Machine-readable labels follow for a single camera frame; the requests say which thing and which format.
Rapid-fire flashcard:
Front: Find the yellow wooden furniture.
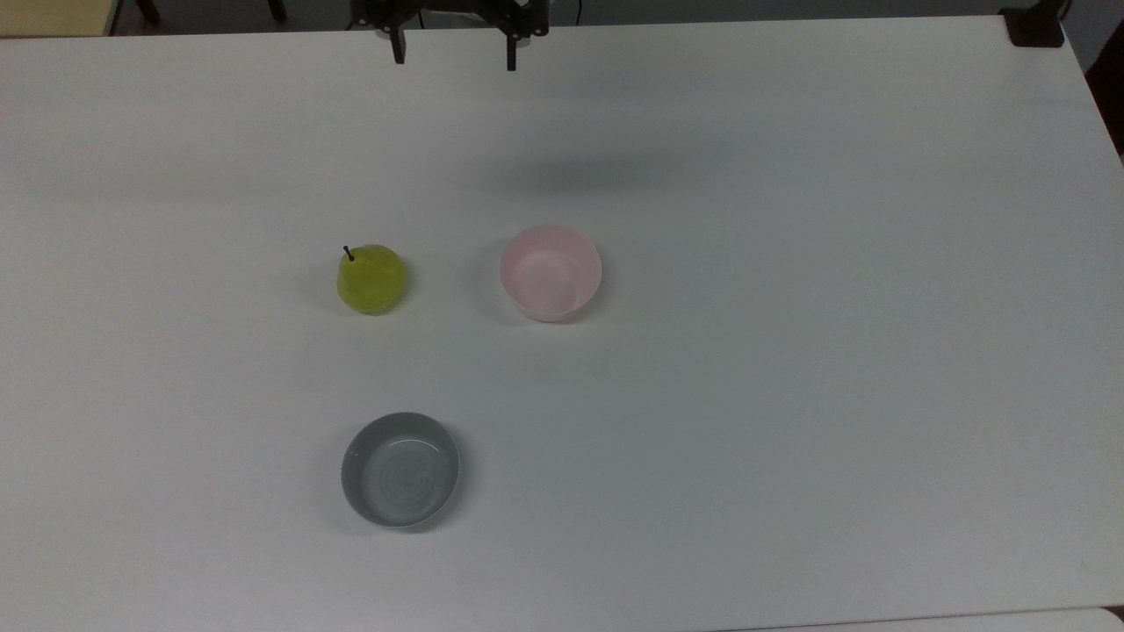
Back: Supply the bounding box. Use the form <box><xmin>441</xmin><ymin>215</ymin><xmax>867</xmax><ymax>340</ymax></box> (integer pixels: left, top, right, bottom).
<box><xmin>0</xmin><ymin>0</ymin><xmax>121</xmax><ymax>39</ymax></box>

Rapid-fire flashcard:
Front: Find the grey bowl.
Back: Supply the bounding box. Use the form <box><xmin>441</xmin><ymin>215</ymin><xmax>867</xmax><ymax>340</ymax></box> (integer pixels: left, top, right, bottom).
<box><xmin>341</xmin><ymin>412</ymin><xmax>461</xmax><ymax>529</ymax></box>

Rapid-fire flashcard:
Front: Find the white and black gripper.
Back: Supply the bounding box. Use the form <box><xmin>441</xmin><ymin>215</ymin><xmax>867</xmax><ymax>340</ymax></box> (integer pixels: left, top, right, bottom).
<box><xmin>349</xmin><ymin>0</ymin><xmax>551</xmax><ymax>73</ymax></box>

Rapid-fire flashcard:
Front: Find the black table clamp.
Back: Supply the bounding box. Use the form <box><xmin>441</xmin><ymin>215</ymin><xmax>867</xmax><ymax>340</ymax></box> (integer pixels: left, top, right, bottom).
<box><xmin>999</xmin><ymin>0</ymin><xmax>1069</xmax><ymax>48</ymax></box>

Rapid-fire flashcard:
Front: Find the green pear with dark stem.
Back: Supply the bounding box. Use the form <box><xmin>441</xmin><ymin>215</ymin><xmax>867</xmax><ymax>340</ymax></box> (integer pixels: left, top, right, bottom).
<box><xmin>337</xmin><ymin>243</ymin><xmax>407</xmax><ymax>315</ymax></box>

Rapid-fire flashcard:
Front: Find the pink bowl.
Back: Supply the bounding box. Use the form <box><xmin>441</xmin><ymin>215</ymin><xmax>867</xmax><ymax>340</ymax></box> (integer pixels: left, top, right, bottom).
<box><xmin>499</xmin><ymin>225</ymin><xmax>603</xmax><ymax>323</ymax></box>

